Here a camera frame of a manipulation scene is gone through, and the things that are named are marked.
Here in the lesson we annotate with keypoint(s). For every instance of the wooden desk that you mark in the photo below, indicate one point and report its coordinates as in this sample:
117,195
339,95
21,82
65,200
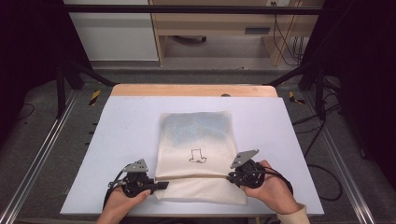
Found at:
218,21

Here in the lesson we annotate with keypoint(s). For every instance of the pale blue table mat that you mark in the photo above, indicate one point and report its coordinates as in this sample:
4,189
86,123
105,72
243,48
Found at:
124,130

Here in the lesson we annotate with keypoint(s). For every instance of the person's left hand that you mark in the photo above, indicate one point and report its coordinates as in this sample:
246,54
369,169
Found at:
121,202

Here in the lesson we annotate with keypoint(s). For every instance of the aluminium rail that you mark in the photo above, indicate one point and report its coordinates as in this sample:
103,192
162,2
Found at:
40,146
339,155

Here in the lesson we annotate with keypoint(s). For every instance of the white cabinet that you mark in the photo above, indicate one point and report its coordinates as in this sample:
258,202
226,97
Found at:
115,34

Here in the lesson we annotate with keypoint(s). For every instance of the black object under desk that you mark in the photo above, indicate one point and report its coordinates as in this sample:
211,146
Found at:
190,39

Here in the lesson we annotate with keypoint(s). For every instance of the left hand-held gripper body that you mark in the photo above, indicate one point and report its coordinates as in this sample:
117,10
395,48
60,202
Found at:
137,182

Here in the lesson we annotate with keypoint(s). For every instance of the white mesh cloth with drawing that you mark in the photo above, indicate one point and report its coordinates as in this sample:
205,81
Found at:
196,149

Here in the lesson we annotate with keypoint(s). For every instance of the person's right hand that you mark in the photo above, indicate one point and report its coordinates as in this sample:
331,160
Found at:
274,193

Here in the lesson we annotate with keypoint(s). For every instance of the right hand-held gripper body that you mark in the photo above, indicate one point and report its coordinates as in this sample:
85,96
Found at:
247,174

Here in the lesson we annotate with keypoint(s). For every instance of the black horizontal frame bar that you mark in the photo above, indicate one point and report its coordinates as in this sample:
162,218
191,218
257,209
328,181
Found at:
186,9

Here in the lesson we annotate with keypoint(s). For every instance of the black metal stand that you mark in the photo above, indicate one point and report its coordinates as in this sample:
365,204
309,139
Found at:
316,77
67,74

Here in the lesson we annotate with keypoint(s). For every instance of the black curtain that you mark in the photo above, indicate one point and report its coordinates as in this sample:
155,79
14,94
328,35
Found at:
28,46
364,62

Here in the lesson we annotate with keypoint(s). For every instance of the yellow black tape marker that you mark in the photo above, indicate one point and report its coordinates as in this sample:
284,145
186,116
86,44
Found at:
294,98
95,97

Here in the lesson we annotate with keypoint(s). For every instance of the wooden table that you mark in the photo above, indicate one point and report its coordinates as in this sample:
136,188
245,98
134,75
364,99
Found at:
186,90

